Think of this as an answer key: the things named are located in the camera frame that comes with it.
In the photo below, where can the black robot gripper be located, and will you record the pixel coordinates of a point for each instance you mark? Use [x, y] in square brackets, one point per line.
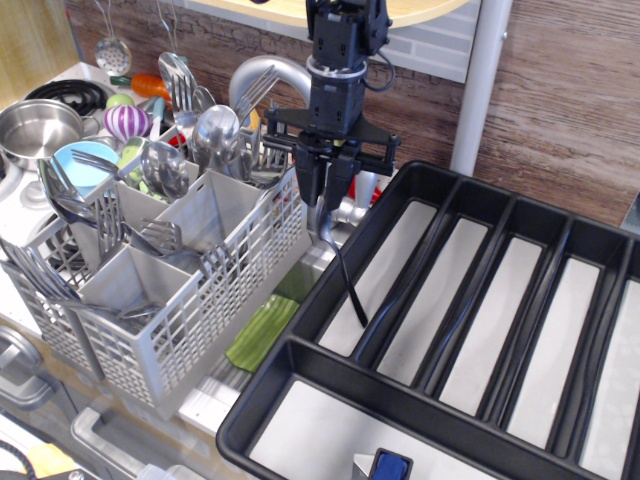
[332, 129]

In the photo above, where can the small steel spoon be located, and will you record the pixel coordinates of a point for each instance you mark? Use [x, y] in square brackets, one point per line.
[345, 270]

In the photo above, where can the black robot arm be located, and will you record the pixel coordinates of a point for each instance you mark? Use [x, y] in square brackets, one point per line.
[346, 33]

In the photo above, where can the large steel spoon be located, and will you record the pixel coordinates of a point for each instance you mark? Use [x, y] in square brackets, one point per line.
[214, 139]

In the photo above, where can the grey plastic cutlery basket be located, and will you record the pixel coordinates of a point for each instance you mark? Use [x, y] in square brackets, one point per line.
[151, 327]

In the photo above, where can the black cutlery tray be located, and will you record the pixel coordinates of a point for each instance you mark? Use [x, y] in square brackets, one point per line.
[503, 342]

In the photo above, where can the steel spoon at left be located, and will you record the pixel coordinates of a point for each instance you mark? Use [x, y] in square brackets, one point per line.
[69, 206]

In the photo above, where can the silver toy faucet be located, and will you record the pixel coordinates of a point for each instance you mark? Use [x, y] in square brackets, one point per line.
[248, 75]

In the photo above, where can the steel fork leaning right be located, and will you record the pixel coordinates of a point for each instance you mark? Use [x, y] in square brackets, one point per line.
[257, 90]

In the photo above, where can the tall steel fork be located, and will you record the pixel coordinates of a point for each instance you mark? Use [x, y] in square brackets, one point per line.
[180, 84]

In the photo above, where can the wooden round shelf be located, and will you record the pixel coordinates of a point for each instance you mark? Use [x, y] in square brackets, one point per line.
[403, 13]

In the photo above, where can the steel fork in middle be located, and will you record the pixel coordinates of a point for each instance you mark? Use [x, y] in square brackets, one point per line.
[159, 238]

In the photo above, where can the orange toy carrot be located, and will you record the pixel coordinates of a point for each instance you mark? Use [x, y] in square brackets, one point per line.
[145, 85]

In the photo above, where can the purple striped toy onion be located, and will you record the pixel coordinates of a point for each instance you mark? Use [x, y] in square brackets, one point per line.
[127, 121]

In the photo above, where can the hanging steel skimmer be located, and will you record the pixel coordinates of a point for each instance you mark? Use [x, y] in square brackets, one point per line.
[112, 54]

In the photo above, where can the black stove burner coil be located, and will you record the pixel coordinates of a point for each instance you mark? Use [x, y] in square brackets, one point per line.
[83, 96]

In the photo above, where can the stainless steel pot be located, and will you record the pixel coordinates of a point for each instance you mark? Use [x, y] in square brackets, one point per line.
[37, 128]

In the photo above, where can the blue and silver object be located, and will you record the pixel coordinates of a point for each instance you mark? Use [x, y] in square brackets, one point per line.
[382, 465]

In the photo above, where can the grey metal post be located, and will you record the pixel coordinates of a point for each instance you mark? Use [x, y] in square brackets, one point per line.
[490, 35]

